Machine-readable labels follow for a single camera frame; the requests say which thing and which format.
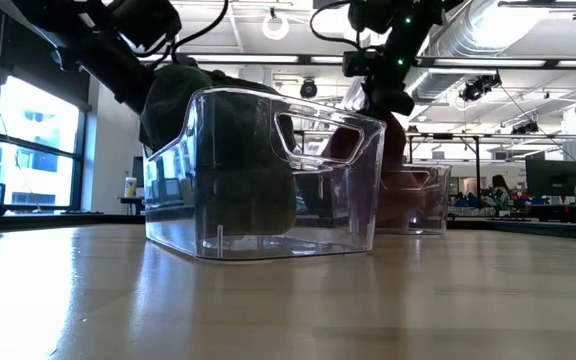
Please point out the maroon hat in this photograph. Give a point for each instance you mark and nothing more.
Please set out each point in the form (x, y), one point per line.
(395, 142)

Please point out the dark green hat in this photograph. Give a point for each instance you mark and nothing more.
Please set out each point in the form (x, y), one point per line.
(173, 100)

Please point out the large clear plastic bin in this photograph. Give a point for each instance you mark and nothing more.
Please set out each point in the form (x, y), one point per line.
(358, 210)

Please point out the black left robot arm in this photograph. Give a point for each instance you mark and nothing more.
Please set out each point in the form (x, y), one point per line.
(43, 17)

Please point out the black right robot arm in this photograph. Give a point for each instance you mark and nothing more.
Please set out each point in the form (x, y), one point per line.
(403, 40)

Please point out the black round ceiling speaker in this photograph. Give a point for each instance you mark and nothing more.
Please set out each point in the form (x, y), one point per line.
(309, 89)

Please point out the white bottle yellow label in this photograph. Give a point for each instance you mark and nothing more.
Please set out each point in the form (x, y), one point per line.
(130, 187)

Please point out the long ceiling light strip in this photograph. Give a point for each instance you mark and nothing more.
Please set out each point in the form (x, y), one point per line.
(498, 63)
(243, 58)

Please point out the small clear plastic bin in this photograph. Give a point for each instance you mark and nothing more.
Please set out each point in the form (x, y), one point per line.
(439, 200)

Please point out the person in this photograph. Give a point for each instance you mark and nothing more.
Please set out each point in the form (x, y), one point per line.
(499, 187)

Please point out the black computer monitor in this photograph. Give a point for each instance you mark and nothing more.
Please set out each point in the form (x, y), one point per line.
(553, 177)

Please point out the cluttered office desk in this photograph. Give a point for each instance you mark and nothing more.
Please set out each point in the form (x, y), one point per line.
(543, 210)

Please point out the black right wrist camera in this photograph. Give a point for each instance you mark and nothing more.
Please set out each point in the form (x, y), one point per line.
(363, 64)

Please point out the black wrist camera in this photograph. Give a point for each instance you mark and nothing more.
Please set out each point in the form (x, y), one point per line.
(145, 22)
(363, 64)

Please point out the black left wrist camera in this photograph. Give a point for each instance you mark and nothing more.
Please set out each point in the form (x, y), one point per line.
(145, 22)

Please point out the black ceiling-mounted camera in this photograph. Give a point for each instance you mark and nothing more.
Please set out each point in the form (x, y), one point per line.
(525, 128)
(478, 89)

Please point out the silver air duct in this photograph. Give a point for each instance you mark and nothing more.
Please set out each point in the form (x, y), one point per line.
(468, 30)

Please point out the black metal rack frame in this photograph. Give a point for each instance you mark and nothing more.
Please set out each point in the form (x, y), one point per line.
(477, 170)

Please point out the black table border rail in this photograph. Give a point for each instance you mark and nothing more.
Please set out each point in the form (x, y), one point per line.
(543, 230)

